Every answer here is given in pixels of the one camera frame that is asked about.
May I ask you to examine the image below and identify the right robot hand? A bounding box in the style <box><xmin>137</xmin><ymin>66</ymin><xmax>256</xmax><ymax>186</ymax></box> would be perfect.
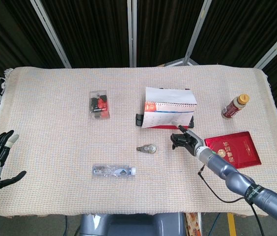
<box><xmin>170</xmin><ymin>121</ymin><xmax>207</xmax><ymax>156</ymax></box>

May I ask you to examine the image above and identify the desk calendar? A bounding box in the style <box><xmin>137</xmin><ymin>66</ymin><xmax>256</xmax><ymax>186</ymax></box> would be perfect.
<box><xmin>140</xmin><ymin>87</ymin><xmax>198</xmax><ymax>129</ymax></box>

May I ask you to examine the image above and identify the correction tape dispenser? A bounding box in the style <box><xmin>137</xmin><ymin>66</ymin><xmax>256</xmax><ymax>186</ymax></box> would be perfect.
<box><xmin>136</xmin><ymin>144</ymin><xmax>157</xmax><ymax>154</ymax></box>

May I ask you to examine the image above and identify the red certificate booklet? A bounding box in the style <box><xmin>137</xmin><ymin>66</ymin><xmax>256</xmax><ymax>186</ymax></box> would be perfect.
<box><xmin>204</xmin><ymin>131</ymin><xmax>262</xmax><ymax>170</ymax></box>

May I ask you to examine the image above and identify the red drink bottle yellow cap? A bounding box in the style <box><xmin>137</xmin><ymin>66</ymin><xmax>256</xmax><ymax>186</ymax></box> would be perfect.
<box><xmin>221</xmin><ymin>93</ymin><xmax>250</xmax><ymax>119</ymax></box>

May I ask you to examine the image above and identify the clear plastic water bottle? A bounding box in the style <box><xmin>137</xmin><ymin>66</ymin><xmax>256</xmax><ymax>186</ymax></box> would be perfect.
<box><xmin>91</xmin><ymin>165</ymin><xmax>137</xmax><ymax>178</ymax></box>

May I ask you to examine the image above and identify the orange patterned box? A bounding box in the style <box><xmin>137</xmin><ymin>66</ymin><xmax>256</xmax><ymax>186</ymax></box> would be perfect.
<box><xmin>186</xmin><ymin>212</ymin><xmax>202</xmax><ymax>236</ymax></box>

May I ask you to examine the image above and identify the beige woven tablecloth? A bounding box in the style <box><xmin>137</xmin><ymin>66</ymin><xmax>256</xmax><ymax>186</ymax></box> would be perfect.
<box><xmin>0</xmin><ymin>64</ymin><xmax>277</xmax><ymax>218</ymax></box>

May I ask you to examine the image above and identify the clear box of binder clips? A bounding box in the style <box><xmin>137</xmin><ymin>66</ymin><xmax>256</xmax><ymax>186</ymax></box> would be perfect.
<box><xmin>88</xmin><ymin>90</ymin><xmax>111</xmax><ymax>120</ymax></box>

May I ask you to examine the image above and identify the grey robot torso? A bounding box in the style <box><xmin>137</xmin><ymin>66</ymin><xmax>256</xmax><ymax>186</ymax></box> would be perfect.
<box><xmin>79</xmin><ymin>213</ymin><xmax>186</xmax><ymax>236</ymax></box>

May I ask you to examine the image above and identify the folding screen partition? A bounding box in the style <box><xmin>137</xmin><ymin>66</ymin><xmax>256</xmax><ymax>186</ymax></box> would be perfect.
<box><xmin>0</xmin><ymin>0</ymin><xmax>277</xmax><ymax>128</ymax></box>

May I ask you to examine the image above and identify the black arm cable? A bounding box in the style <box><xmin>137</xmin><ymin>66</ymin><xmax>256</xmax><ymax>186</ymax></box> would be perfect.
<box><xmin>197</xmin><ymin>165</ymin><xmax>264</xmax><ymax>236</ymax></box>

